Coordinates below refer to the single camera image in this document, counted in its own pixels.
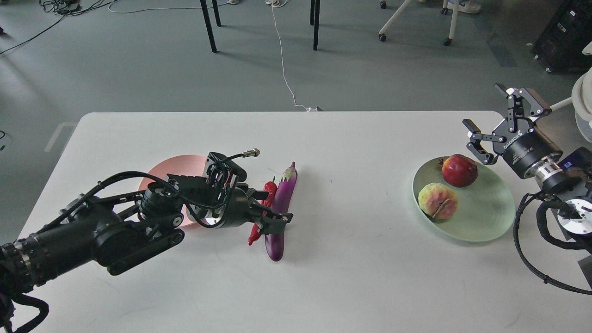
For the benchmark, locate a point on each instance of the black table legs left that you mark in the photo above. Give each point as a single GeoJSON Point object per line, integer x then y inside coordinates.
{"type": "Point", "coordinates": [208, 22]}

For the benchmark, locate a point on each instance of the yellow-pink peach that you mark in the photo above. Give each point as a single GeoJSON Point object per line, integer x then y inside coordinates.
{"type": "Point", "coordinates": [438, 201]}

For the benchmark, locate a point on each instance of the pink plate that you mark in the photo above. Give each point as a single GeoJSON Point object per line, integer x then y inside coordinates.
{"type": "Point", "coordinates": [185, 164]}

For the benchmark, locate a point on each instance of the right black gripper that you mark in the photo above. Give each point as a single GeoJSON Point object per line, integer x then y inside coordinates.
{"type": "Point", "coordinates": [517, 138]}

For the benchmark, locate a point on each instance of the black table legs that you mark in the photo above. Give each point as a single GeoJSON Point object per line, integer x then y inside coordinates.
{"type": "Point", "coordinates": [208, 22]}
{"type": "Point", "coordinates": [314, 21]}

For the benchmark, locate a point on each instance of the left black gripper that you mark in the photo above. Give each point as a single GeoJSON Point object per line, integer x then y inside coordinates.
{"type": "Point", "coordinates": [236, 211]}

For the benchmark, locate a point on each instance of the red pomegranate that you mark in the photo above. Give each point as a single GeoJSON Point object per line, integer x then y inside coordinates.
{"type": "Point", "coordinates": [458, 170]}

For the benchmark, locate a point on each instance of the red chili pepper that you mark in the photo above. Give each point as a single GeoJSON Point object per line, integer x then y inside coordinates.
{"type": "Point", "coordinates": [270, 187]}

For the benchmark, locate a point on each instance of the green plate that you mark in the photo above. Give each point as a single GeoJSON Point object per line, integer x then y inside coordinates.
{"type": "Point", "coordinates": [485, 209]}

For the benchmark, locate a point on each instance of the white office chair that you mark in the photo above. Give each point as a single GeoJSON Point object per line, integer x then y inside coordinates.
{"type": "Point", "coordinates": [581, 100]}

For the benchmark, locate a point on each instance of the black table legs right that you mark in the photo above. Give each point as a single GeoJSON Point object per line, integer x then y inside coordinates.
{"type": "Point", "coordinates": [314, 21]}

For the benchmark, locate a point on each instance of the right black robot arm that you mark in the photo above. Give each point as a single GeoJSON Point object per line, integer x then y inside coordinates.
{"type": "Point", "coordinates": [563, 217]}

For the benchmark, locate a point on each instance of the white chair base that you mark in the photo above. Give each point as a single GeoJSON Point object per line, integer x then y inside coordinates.
{"type": "Point", "coordinates": [399, 19]}

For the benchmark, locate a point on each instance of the purple eggplant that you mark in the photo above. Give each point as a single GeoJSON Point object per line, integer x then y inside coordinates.
{"type": "Point", "coordinates": [274, 243]}

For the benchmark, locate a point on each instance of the black equipment case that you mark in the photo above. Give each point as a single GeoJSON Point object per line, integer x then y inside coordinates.
{"type": "Point", "coordinates": [559, 48]}

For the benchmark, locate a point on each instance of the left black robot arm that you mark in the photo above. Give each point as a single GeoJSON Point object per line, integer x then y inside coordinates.
{"type": "Point", "coordinates": [125, 220]}

